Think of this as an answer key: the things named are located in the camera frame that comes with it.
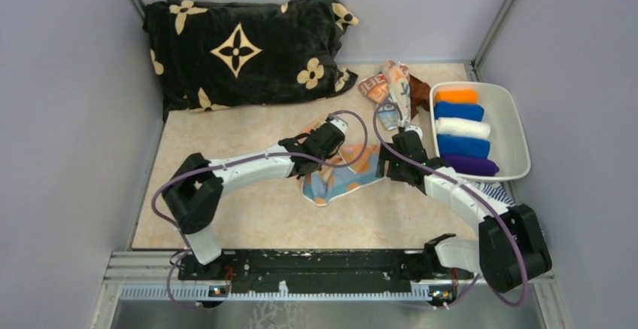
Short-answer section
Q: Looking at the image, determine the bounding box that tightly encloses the purple rolled towel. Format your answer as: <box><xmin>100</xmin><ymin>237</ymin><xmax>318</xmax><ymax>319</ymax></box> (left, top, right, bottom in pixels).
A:
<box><xmin>442</xmin><ymin>154</ymin><xmax>500</xmax><ymax>177</ymax></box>

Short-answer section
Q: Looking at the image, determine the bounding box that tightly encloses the orange rolled towel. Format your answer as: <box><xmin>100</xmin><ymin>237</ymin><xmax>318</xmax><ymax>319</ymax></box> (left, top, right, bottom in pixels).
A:
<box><xmin>433</xmin><ymin>90</ymin><xmax>479</xmax><ymax>105</ymax></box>

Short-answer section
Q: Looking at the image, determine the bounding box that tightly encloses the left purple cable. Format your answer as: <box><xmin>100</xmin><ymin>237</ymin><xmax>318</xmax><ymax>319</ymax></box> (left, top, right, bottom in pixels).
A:
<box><xmin>150</xmin><ymin>109</ymin><xmax>370</xmax><ymax>311</ymax></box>

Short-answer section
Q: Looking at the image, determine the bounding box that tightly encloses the orange polka dot towel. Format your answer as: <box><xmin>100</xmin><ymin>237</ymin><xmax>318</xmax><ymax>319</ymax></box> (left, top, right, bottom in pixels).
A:
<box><xmin>299</xmin><ymin>143</ymin><xmax>383</xmax><ymax>206</ymax></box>

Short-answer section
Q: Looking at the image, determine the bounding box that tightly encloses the blue rolled towel upper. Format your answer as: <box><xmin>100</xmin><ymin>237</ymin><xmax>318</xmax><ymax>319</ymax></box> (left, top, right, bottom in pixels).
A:
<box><xmin>433</xmin><ymin>101</ymin><xmax>485</xmax><ymax>122</ymax></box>

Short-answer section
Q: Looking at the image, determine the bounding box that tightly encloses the black pillow with beige flowers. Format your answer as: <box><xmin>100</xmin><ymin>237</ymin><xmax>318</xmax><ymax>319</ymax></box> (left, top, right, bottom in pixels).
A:
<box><xmin>143</xmin><ymin>0</ymin><xmax>359</xmax><ymax>113</ymax></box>

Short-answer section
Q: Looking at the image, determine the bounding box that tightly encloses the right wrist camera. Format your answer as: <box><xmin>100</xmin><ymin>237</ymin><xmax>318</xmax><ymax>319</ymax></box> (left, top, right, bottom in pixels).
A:
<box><xmin>399</xmin><ymin>124</ymin><xmax>423</xmax><ymax>140</ymax></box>

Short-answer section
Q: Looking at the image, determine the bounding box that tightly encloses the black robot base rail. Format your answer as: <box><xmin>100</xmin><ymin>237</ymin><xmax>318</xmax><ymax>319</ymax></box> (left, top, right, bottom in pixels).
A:
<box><xmin>177</xmin><ymin>249</ymin><xmax>474</xmax><ymax>305</ymax></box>

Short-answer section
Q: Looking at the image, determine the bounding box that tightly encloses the white plastic bin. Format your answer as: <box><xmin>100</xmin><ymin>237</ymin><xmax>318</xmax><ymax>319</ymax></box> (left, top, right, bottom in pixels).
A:
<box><xmin>430</xmin><ymin>81</ymin><xmax>531</xmax><ymax>183</ymax></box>

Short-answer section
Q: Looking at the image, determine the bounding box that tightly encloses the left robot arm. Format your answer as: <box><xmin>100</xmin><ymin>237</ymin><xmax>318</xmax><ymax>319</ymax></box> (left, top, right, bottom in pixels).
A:
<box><xmin>154</xmin><ymin>117</ymin><xmax>348</xmax><ymax>279</ymax></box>

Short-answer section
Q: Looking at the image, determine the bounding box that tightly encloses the blue white striped towel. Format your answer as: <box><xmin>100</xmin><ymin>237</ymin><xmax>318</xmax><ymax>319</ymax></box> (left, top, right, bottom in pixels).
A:
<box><xmin>469</xmin><ymin>181</ymin><xmax>516</xmax><ymax>206</ymax></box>

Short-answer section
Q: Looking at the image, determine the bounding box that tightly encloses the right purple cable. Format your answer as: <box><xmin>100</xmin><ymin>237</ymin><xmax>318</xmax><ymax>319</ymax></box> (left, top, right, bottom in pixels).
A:
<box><xmin>372</xmin><ymin>101</ymin><xmax>530</xmax><ymax>311</ymax></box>

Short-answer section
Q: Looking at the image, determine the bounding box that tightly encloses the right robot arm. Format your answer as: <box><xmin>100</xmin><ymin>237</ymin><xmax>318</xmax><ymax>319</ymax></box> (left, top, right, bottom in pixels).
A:
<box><xmin>377</xmin><ymin>129</ymin><xmax>553</xmax><ymax>294</ymax></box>

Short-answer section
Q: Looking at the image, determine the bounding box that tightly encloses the blue rolled towel lower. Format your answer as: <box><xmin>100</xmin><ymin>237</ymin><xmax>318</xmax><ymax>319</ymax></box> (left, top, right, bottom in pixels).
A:
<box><xmin>436</xmin><ymin>135</ymin><xmax>491</xmax><ymax>158</ymax></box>

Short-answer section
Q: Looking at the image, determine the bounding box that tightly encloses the blue rolled towel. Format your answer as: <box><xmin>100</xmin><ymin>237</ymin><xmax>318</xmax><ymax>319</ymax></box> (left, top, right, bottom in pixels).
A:
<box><xmin>436</xmin><ymin>135</ymin><xmax>491</xmax><ymax>158</ymax></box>
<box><xmin>433</xmin><ymin>101</ymin><xmax>485</xmax><ymax>122</ymax></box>

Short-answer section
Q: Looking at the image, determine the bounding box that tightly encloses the purple cable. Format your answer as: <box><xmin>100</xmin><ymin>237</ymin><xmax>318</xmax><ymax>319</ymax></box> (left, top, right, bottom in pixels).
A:
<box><xmin>150</xmin><ymin>109</ymin><xmax>370</xmax><ymax>311</ymax></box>
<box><xmin>372</xmin><ymin>101</ymin><xmax>530</xmax><ymax>311</ymax></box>

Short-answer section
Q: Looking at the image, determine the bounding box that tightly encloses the orange blue patterned towel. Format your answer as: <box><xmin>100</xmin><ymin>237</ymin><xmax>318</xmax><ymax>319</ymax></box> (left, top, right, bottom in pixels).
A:
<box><xmin>358</xmin><ymin>59</ymin><xmax>412</xmax><ymax>130</ymax></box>

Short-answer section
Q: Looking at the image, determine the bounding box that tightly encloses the brown towel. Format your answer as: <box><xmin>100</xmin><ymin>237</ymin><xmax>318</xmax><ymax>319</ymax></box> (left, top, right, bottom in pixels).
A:
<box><xmin>409</xmin><ymin>74</ymin><xmax>430</xmax><ymax>118</ymax></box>

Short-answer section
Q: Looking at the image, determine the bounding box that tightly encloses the white rolled towel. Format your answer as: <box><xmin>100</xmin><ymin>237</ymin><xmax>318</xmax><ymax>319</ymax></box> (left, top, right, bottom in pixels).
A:
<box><xmin>435</xmin><ymin>117</ymin><xmax>491</xmax><ymax>140</ymax></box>

